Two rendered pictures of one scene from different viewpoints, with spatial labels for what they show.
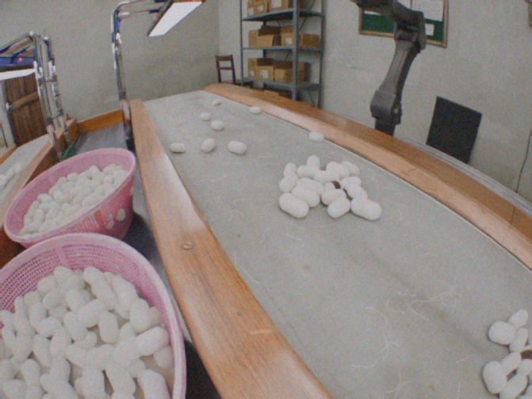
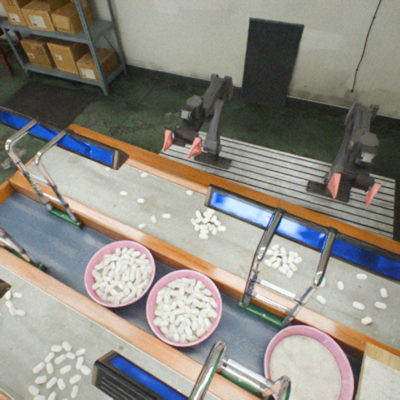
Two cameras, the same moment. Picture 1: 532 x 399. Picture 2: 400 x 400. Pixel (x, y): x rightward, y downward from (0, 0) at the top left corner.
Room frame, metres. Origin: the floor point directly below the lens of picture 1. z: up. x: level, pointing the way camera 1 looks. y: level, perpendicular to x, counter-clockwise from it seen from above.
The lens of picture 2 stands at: (-0.32, 0.29, 1.83)
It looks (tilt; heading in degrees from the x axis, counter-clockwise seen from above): 53 degrees down; 331
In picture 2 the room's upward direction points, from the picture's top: 3 degrees counter-clockwise
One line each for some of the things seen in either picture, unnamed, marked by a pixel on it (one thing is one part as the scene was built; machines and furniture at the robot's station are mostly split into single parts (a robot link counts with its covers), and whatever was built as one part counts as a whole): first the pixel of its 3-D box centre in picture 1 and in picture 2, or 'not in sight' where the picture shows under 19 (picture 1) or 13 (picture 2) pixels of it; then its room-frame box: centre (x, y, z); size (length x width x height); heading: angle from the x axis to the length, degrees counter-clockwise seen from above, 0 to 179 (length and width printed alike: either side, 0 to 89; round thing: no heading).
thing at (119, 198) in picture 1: (74, 207); (123, 276); (0.25, 0.32, 0.72); 0.27 x 0.27 x 0.10
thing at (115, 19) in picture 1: (144, 70); (60, 176); (0.72, 0.37, 0.90); 0.20 x 0.19 x 0.45; 31
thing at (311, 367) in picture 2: not in sight; (303, 373); (-0.36, -0.05, 0.71); 0.22 x 0.22 x 0.06
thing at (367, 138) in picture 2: not in sight; (363, 147); (0.04, -0.56, 1.12); 0.12 x 0.09 x 0.12; 126
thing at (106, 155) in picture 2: (166, 13); (57, 132); (0.76, 0.30, 1.08); 0.62 x 0.08 x 0.07; 31
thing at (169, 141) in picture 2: not in sight; (172, 143); (0.46, -0.05, 1.07); 0.09 x 0.07 x 0.07; 126
